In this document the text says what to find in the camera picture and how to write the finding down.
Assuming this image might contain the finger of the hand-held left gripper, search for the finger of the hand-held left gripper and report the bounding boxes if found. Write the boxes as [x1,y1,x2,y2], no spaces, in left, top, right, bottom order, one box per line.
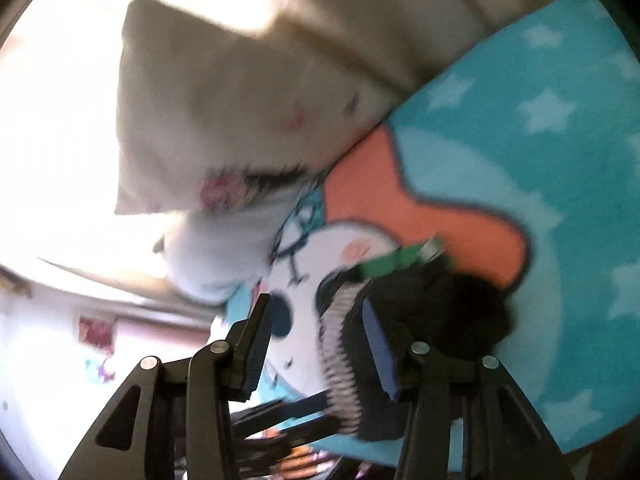
[235,414,343,478]
[231,392,332,428]

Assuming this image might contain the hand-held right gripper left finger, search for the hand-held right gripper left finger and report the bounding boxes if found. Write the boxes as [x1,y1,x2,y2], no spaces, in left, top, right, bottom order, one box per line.
[57,292,277,480]

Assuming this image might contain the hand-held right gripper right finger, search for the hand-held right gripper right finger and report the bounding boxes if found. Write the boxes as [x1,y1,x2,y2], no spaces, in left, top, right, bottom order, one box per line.
[361,296,569,480]

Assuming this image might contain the white pillow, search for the white pillow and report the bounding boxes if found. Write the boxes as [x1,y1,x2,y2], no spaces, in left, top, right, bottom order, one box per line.
[152,180,321,306]

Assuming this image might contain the blue star printed blanket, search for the blue star printed blanket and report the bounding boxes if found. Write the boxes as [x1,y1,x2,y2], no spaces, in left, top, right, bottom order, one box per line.
[212,0,640,480]

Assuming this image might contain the beige pillow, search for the beige pillow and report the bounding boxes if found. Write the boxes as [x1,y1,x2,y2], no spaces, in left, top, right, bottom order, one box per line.
[114,0,401,216]

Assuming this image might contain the wall poster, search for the wall poster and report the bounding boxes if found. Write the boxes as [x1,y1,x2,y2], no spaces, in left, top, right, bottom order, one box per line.
[77,314,120,386]

